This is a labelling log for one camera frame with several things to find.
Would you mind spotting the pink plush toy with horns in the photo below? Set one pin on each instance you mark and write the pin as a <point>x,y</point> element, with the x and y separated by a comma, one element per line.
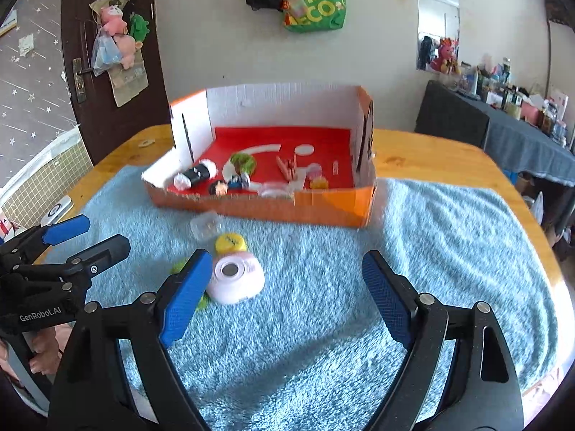
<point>112,20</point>

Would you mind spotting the yellow-haired doll figurine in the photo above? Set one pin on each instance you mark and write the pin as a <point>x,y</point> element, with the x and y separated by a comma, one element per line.
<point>320,183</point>

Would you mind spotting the person's left hand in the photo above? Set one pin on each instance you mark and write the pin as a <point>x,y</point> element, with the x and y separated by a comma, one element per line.
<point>45,350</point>

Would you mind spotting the green plush toy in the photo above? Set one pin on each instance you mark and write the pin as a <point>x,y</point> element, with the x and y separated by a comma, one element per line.
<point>139,27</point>

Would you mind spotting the orange cardboard box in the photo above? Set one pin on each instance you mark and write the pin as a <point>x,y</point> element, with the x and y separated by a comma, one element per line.
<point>314,206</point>

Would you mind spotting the white flat device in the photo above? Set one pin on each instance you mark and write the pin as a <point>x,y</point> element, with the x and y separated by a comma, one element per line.
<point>56,211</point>

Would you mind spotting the clear plastic case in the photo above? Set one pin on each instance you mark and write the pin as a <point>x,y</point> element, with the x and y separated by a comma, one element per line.
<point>205,226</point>

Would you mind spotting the side table with blue cloth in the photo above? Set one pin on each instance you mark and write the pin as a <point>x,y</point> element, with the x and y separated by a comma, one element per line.
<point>525,143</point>

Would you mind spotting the red paper sheet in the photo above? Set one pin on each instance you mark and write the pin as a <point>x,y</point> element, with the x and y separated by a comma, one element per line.
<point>265,137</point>

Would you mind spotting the yellow round lid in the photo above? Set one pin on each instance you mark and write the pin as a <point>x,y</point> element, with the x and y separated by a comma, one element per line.
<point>230,243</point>

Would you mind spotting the clear round plastic lid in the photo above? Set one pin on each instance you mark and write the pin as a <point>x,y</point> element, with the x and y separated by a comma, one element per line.
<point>274,191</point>

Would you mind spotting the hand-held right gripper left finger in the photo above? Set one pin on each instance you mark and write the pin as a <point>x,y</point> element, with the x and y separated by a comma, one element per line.
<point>184,296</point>

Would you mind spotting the pink clothing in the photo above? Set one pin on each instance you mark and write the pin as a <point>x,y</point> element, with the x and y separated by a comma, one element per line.
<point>541,388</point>

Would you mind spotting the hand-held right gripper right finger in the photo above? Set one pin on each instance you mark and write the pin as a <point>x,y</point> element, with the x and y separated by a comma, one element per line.
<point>388,296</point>

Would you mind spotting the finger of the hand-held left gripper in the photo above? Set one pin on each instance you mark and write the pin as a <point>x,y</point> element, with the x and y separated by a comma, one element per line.
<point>103,256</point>
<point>65,229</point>

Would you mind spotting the green scrunchie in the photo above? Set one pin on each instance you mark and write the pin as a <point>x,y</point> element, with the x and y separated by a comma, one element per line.
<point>245,161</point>
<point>179,268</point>

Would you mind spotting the pink clothes peg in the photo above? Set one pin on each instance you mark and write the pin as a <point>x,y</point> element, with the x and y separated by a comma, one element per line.
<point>287,168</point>

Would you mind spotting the clear plastic bag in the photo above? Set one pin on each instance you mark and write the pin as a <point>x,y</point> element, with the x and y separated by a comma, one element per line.
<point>103,56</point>

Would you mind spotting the red plush dragon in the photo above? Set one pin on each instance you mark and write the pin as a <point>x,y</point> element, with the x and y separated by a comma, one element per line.
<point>447,56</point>

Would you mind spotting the black and white figurine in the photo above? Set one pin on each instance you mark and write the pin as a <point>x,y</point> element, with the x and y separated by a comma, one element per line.
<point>197,174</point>

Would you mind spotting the pink oval handheld device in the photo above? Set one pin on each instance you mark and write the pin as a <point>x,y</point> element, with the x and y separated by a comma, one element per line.
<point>238,285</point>

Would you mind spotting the wall mirror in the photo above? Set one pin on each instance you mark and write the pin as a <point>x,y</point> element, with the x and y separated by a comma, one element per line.
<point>438,13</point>

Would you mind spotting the beige paper bag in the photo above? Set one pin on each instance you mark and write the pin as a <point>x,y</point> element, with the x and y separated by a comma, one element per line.
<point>130,85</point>

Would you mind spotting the blue fluffy towel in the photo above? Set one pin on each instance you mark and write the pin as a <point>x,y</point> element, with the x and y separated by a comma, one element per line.
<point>305,251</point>

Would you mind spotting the dark wooden door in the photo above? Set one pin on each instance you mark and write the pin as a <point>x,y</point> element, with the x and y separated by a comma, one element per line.
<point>81,22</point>

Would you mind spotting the black-haired doll figurine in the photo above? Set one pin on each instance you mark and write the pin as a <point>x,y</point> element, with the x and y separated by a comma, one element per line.
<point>219,187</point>

